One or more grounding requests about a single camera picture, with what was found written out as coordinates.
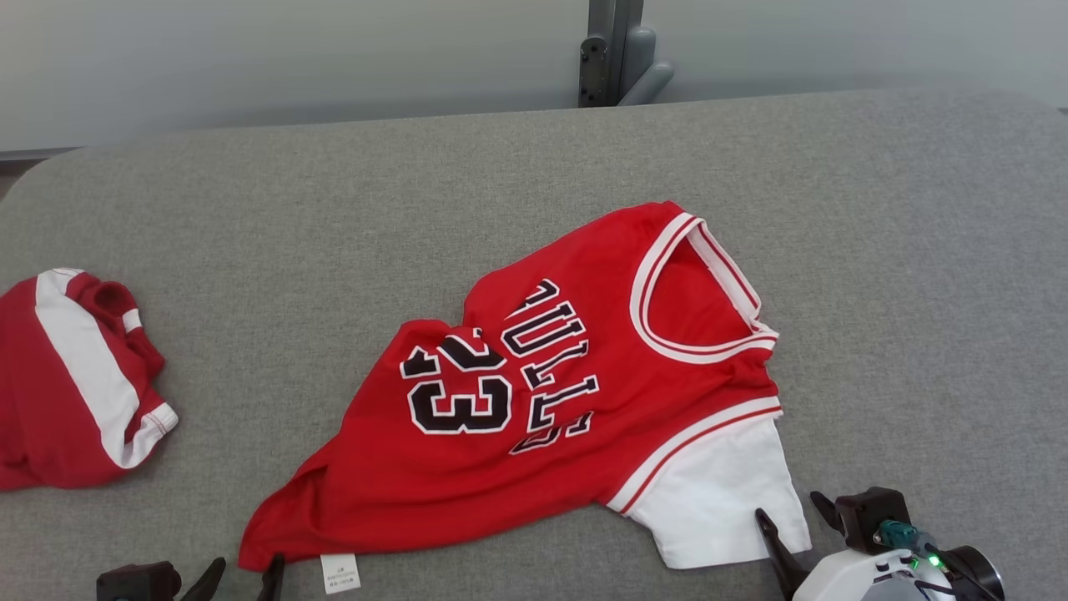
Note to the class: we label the black post bracket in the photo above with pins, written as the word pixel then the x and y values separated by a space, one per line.
pixel 593 71

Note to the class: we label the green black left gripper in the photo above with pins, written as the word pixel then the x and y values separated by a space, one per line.
pixel 138 584

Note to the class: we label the grey fabric sofa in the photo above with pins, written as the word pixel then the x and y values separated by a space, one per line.
pixel 334 234

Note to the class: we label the red Bulls 23 jersey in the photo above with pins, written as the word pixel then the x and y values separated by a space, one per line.
pixel 567 417

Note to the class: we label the grey window sill ledge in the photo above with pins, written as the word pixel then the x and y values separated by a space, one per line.
pixel 33 154

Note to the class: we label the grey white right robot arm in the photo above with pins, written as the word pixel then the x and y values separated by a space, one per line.
pixel 980 576

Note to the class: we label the red white shorts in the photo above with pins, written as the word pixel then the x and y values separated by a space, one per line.
pixel 67 392

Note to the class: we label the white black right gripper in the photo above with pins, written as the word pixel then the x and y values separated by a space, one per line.
pixel 851 576

